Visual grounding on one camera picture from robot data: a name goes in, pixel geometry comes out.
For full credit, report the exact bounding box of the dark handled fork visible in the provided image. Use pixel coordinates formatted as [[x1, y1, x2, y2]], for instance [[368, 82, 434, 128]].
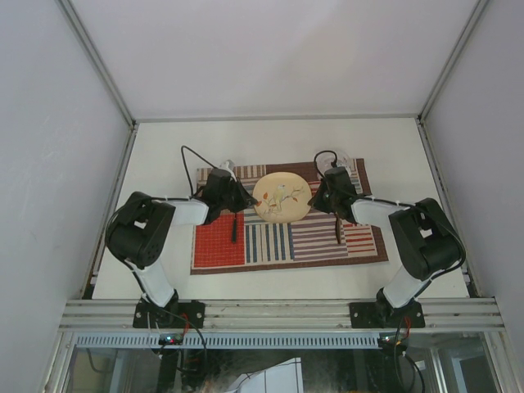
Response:
[[231, 213, 238, 244]]

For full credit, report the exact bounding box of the brown wooden knife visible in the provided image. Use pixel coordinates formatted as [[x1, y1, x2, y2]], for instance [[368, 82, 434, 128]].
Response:
[[335, 216, 342, 245]]

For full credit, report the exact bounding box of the clear glass cup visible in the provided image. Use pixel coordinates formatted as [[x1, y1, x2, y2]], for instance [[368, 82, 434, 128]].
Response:
[[314, 149, 356, 177]]

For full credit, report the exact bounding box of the round wooden plate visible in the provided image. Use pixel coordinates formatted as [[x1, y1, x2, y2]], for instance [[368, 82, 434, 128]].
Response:
[[252, 172, 312, 224]]

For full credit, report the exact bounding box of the patchwork striped placemat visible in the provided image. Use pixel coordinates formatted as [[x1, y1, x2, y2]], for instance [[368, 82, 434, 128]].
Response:
[[189, 157, 390, 276]]

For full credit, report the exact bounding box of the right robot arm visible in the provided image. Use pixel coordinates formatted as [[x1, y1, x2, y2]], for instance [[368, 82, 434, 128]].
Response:
[[309, 167, 466, 328]]

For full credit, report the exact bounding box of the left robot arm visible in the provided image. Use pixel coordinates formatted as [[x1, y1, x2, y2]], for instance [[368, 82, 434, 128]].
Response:
[[105, 168, 257, 328]]

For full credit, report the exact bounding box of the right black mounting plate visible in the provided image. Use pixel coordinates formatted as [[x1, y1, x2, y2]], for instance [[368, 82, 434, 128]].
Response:
[[349, 301, 426, 329]]

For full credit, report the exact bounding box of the black mounting plate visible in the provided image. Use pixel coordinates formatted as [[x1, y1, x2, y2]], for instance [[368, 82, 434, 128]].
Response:
[[349, 301, 426, 329], [133, 300, 206, 329]]

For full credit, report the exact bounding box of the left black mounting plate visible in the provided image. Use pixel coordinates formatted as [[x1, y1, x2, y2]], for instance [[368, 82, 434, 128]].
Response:
[[133, 300, 206, 329]]

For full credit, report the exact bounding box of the left camera black cable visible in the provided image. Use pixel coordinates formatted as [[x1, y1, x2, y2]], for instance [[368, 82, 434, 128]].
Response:
[[105, 145, 222, 271]]

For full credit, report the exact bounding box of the aluminium front rail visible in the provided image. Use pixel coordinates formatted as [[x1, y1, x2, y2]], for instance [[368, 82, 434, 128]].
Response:
[[60, 298, 504, 332]]

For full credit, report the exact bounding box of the perforated blue cable tray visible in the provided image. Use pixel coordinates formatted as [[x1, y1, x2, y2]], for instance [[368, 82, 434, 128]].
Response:
[[75, 332, 380, 350]]

